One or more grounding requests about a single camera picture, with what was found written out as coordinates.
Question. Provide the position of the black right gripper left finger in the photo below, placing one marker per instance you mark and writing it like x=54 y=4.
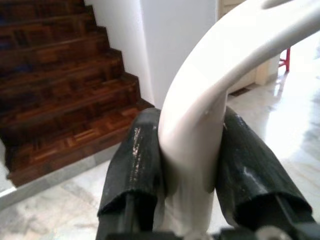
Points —
x=135 y=170

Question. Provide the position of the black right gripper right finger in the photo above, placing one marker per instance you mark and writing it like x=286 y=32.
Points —
x=250 y=175

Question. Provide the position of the dark wooden staircase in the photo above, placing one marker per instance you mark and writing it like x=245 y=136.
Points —
x=50 y=87

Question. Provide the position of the red stool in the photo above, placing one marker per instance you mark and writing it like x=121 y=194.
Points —
x=285 y=58

